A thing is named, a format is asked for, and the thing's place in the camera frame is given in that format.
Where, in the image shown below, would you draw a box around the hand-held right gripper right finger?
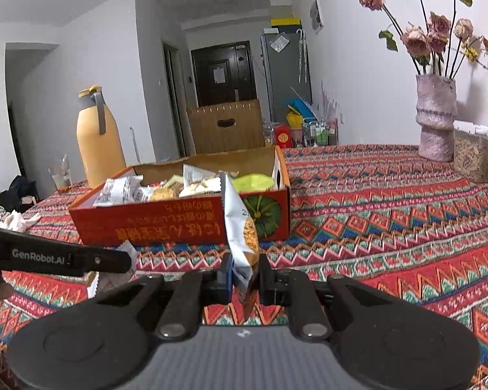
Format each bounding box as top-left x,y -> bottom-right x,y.
258,253 -> 385,342

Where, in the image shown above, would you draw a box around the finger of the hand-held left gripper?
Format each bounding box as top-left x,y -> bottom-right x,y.
72,247 -> 132,276

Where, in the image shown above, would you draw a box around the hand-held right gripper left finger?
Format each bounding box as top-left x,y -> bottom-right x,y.
93,253 -> 233,342

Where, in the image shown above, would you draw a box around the white orange cracker snack packet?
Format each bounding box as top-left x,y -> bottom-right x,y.
219,172 -> 261,321
86,240 -> 140,299

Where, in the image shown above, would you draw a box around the red cardboard box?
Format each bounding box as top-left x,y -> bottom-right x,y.
68,145 -> 291,248

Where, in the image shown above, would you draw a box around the lime green snack packet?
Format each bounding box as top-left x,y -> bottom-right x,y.
231,173 -> 276,192

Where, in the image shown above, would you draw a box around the white knit glove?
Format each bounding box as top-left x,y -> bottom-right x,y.
0,210 -> 42,233

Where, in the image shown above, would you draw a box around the black chair with dark clothes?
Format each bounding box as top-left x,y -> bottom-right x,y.
0,175 -> 40,213

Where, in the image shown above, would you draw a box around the clear drinking glass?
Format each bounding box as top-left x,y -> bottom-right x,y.
48,154 -> 74,193

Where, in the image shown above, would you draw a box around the yellow thermos jug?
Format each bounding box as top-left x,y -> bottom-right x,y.
76,85 -> 127,189

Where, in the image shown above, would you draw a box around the thin metal rod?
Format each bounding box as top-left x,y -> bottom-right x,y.
129,127 -> 141,164

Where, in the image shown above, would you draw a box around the colourful patterned tablecloth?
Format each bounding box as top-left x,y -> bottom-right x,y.
0,143 -> 488,390

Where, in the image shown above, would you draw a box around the red gift box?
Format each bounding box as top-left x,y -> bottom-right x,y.
274,126 -> 293,149

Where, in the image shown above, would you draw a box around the large brown cardboard box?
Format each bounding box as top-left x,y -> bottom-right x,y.
186,98 -> 266,155

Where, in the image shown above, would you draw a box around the blue plastic item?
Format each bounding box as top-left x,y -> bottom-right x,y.
282,89 -> 320,118

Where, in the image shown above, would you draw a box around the grey refrigerator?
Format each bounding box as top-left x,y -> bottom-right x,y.
261,28 -> 313,123

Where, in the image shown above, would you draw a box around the dark entrance door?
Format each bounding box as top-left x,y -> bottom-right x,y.
191,42 -> 257,107

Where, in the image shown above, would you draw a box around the white folded umbrella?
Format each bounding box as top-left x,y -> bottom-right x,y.
297,29 -> 310,84

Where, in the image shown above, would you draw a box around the pink textured vase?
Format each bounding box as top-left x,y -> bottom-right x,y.
415,74 -> 458,162

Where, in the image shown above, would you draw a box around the clear container with white lid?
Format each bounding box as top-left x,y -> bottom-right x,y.
453,120 -> 488,182

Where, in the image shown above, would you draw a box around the dried pink roses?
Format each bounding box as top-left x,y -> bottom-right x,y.
352,0 -> 488,98

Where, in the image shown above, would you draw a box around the wire storage rack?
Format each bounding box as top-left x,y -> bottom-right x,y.
303,119 -> 338,146

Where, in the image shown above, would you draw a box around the purple wall decal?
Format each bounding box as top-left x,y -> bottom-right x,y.
320,81 -> 340,120

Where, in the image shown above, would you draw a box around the white wall panel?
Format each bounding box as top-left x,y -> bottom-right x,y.
309,0 -> 325,35

